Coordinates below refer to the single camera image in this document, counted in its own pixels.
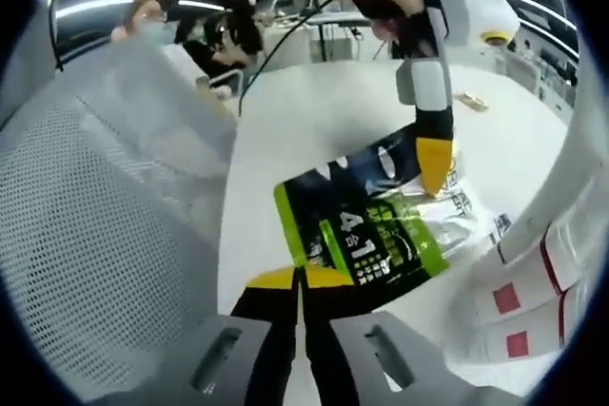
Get person's head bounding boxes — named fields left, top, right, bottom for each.
left=111, top=0, right=170, bottom=44

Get gold foil skincare sachet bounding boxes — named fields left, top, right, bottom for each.
left=451, top=90, right=489, bottom=113

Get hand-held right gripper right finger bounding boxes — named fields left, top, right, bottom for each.
left=300, top=265, right=523, bottom=406

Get white mesh basket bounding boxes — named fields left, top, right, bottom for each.
left=0, top=34, right=239, bottom=406

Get green black skincare sachet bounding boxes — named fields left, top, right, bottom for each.
left=273, top=128, right=499, bottom=294

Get row of white workbenches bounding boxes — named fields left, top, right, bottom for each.
left=264, top=0, right=581, bottom=103

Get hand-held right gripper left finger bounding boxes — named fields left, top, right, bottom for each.
left=88, top=265, right=302, bottom=406

